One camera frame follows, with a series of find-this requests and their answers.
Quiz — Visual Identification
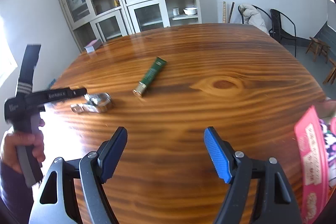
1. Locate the silver chrome keychain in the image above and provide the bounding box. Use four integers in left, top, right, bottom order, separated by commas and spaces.
71, 93, 113, 114

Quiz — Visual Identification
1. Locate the leopard print pink scrunchie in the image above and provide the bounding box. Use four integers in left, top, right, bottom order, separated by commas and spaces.
319, 119, 336, 188

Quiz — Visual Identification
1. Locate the person's left hand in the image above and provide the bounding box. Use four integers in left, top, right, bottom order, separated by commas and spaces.
1, 128, 46, 174

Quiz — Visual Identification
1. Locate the pink metal tin box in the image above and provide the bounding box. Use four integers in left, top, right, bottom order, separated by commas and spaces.
294, 100, 335, 223

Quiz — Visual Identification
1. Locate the small purple white box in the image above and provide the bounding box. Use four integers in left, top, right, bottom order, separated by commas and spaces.
84, 39, 103, 53

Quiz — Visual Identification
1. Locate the wooden bench table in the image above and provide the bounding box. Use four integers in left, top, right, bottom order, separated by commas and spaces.
323, 58, 336, 85

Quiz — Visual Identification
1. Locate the green tube gold cap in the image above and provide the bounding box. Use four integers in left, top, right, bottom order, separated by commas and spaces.
133, 57, 167, 97

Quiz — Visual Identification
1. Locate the small wooden stool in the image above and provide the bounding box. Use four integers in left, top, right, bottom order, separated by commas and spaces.
306, 37, 330, 63

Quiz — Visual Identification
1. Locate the black metal chair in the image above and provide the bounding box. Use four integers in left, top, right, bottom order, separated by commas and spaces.
269, 8, 299, 58

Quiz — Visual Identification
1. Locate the chair with white jacket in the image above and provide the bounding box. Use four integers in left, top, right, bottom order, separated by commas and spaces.
238, 4, 273, 36

